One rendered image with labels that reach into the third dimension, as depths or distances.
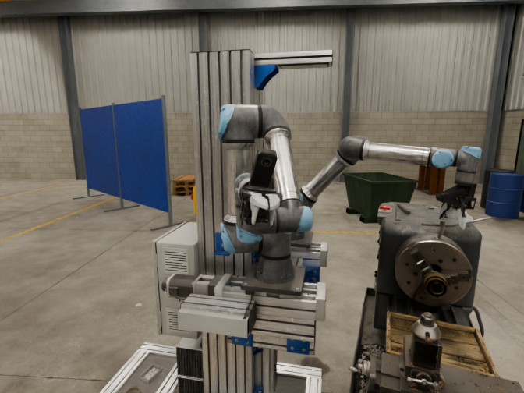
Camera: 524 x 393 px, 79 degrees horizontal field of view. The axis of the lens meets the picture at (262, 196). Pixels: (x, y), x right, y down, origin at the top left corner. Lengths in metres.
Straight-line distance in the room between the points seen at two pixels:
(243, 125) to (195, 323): 0.72
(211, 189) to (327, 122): 10.30
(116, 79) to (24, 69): 3.45
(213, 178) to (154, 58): 11.39
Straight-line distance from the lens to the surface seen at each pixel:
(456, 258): 1.66
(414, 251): 1.61
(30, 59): 14.92
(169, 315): 1.64
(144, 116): 6.57
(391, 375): 1.21
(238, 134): 1.09
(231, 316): 1.21
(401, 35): 12.49
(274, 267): 1.20
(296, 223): 0.91
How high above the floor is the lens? 1.71
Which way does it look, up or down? 11 degrees down
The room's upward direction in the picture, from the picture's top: straight up
